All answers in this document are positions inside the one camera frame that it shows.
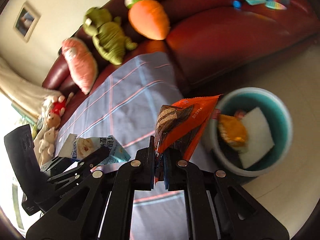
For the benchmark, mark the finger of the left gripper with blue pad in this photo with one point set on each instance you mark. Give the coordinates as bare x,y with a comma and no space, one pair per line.
97,156

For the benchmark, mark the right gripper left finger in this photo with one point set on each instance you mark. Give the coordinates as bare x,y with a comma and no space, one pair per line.
110,203

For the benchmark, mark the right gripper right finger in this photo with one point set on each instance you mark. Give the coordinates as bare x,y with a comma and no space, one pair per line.
216,206

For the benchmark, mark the white blue tissue packet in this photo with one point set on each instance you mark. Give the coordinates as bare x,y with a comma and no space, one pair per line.
78,148

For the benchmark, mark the white paper napkin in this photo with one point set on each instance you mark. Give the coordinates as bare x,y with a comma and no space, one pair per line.
259,138

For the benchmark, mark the orange Ovaltine wrapper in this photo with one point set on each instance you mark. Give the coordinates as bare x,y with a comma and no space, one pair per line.
180,126

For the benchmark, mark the clear orange snack bag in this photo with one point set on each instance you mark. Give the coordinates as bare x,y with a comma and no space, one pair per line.
233,132

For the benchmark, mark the teal trash bin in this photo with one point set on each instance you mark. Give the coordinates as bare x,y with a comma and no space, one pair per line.
238,103

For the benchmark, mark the beige rabbit plush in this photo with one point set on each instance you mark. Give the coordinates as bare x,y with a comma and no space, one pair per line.
44,145

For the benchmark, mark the brown bear plush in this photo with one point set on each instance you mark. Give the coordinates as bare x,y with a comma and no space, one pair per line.
53,120

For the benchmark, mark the plaid grey tablecloth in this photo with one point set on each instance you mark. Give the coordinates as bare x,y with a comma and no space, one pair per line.
126,106

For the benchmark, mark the red plush toy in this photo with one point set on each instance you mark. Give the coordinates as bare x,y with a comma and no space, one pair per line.
59,104

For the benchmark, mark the cream curtain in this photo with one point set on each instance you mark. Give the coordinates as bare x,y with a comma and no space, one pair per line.
31,98

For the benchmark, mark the pink strawberry plush pillow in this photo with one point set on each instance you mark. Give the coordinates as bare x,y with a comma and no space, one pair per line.
82,65

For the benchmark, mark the green dinosaur plush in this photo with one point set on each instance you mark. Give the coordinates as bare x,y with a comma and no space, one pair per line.
107,35

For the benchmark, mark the orange carrot plush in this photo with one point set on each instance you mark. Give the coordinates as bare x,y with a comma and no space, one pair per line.
148,18

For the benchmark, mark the dark red leather sofa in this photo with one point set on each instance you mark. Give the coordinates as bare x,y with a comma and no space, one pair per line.
211,37

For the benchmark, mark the small blue ball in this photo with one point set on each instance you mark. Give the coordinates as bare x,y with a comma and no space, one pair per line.
237,4

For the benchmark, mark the framed wall picture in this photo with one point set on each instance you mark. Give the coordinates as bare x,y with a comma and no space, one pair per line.
26,21

